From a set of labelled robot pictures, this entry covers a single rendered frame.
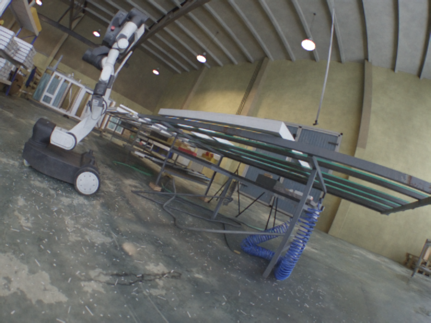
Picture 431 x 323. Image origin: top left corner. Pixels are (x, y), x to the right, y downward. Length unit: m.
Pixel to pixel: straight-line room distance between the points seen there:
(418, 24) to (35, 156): 10.30
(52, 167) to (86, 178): 0.27
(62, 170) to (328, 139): 8.09
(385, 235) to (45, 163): 8.35
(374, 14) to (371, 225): 8.19
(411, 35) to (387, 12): 1.44
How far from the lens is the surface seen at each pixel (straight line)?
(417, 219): 8.29
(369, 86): 9.27
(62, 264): 0.76
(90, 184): 1.33
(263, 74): 11.03
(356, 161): 0.95
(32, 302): 0.64
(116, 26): 1.60
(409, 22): 9.31
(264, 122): 1.09
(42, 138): 1.51
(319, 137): 8.18
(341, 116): 8.66
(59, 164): 1.36
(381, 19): 9.16
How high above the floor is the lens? 0.53
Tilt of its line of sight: 3 degrees up
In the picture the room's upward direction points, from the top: 24 degrees clockwise
